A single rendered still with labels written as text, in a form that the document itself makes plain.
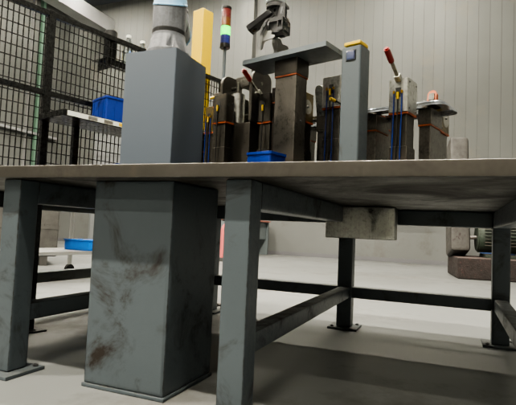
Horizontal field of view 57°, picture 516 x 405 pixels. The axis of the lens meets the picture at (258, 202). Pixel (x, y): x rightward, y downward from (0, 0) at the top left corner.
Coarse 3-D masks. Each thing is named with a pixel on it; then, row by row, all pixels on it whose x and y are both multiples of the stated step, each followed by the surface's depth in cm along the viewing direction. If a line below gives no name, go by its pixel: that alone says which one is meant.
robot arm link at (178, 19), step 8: (160, 0) 162; (168, 0) 162; (176, 0) 163; (184, 0) 165; (160, 8) 162; (168, 8) 162; (176, 8) 163; (184, 8) 165; (160, 16) 162; (168, 16) 162; (176, 16) 163; (184, 16) 166; (160, 24) 162; (168, 24) 161; (176, 24) 162; (184, 24) 166
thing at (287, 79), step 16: (288, 64) 172; (304, 64) 174; (288, 80) 172; (304, 80) 174; (288, 96) 172; (304, 96) 174; (288, 112) 171; (304, 112) 174; (288, 128) 171; (304, 128) 174; (288, 144) 170; (304, 144) 174; (288, 160) 170
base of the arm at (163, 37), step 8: (152, 32) 165; (160, 32) 161; (168, 32) 161; (176, 32) 162; (184, 32) 166; (152, 40) 162; (160, 40) 160; (168, 40) 160; (176, 40) 162; (184, 40) 165; (152, 48) 160; (160, 48) 159; (184, 48) 163
